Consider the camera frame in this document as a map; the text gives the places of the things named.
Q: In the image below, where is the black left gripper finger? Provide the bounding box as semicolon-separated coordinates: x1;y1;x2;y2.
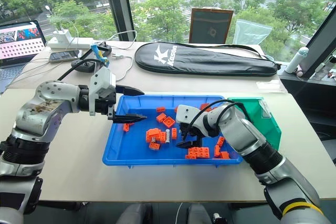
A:
115;84;145;97
107;104;148;125

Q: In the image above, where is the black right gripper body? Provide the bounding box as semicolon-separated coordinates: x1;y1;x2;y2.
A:
179;122;208;144

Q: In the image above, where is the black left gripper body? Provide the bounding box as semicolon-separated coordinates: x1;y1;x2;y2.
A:
93;90;117;116

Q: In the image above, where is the blue plastic bin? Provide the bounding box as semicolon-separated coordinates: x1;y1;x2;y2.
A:
101;94;245;168

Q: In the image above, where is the green plastic bin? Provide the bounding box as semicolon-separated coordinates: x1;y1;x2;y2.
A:
227;97;282;152

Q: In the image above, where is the wide flat orange brick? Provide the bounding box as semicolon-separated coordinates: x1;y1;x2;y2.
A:
185;146;211;160

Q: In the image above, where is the large orange toy brick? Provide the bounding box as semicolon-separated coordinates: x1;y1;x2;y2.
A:
145;127;162;144

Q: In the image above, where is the black round stand base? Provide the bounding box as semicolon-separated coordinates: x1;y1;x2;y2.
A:
71;59;102;73

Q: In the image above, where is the blue clamp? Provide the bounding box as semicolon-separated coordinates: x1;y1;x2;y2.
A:
90;43;109;68

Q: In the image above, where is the small black device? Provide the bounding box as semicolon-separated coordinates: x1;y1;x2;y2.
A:
98;41;112;55

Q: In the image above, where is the white power strip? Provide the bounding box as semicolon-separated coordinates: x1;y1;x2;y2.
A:
47;37;95;50

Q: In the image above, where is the black racket bag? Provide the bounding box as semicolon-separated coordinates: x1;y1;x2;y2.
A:
134;41;279;78

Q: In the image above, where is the white charger plug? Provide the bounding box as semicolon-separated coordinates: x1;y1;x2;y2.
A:
53;29;72;44

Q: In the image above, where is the dark window pillar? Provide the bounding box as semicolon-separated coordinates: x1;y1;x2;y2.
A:
101;0;138;42

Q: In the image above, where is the clear plastic sheet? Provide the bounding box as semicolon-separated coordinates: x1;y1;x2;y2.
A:
255;79;282;91

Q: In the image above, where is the wooden framed board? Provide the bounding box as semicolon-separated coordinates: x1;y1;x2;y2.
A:
188;7;235;45

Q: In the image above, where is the open laptop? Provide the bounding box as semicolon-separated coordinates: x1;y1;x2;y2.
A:
0;19;48;94

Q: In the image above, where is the clear plastic bag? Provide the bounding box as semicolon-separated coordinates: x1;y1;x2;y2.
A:
233;18;273;52

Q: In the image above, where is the white water bottle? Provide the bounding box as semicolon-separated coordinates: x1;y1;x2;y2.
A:
284;46;310;74

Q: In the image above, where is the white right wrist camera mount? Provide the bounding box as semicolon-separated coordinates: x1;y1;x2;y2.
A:
175;104;205;125

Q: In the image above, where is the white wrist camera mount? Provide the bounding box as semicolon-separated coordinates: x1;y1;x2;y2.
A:
175;104;205;125
88;66;117;116

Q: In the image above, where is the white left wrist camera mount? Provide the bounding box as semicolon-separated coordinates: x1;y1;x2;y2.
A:
88;66;117;116

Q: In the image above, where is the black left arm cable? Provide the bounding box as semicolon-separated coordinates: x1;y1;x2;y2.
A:
57;58;103;82

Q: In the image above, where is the thin white cable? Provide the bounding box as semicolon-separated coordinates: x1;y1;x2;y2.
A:
174;202;185;224

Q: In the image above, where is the dark slanted window frame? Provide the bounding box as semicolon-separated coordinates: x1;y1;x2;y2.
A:
301;5;336;79

